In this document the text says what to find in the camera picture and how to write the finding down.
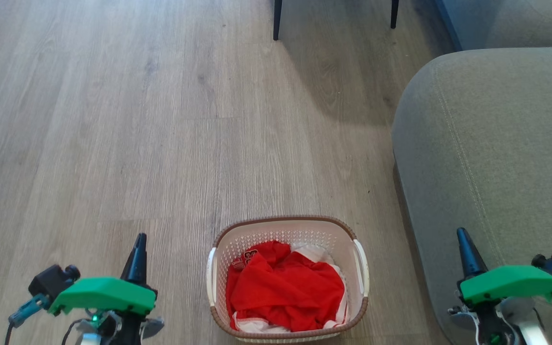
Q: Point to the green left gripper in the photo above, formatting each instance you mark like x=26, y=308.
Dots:
x=103, y=294

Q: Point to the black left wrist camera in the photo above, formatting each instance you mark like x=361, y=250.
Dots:
x=51, y=282

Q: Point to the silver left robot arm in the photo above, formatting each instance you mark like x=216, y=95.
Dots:
x=90, y=339

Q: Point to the grey fabric sofa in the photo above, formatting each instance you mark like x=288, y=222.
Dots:
x=496, y=134

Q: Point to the black chair leg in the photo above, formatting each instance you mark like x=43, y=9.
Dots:
x=277, y=19
x=394, y=12

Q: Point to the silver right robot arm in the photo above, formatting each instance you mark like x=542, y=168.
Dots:
x=532, y=333

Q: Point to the white brown-rimmed laundry basket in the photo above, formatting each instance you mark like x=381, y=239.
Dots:
x=285, y=232

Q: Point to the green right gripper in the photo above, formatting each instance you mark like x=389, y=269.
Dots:
x=511, y=282

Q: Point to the red garment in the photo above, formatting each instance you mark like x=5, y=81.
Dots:
x=285, y=290

